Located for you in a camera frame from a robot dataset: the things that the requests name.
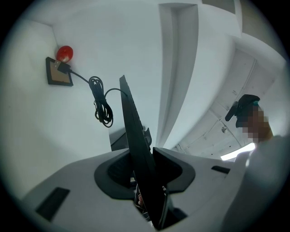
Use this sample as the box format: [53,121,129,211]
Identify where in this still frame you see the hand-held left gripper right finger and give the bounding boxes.
[152,146,240,232]

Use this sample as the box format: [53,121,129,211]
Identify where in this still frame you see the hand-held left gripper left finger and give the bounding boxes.
[21,148,153,232]

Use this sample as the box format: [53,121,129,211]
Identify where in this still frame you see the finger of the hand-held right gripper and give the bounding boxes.
[142,127,152,148]
[110,130,129,152]

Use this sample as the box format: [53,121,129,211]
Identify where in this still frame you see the person's left hand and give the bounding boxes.
[135,188,149,222]

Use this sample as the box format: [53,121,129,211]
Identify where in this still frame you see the bright ceiling light strip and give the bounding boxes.
[221,143,256,160]

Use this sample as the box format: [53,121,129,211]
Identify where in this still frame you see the white desk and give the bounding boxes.
[4,20,159,200]

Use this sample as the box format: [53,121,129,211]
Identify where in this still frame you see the person's head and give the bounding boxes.
[246,105,274,145]

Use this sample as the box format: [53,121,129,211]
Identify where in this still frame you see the brown tablet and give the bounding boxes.
[45,56,74,87]

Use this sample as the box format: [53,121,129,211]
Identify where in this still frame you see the red ball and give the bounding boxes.
[56,45,74,63]

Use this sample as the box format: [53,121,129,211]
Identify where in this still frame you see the black coiled cable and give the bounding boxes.
[56,63,129,129]

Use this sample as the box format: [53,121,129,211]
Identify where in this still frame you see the black head-mounted camera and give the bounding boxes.
[225,94,261,129]

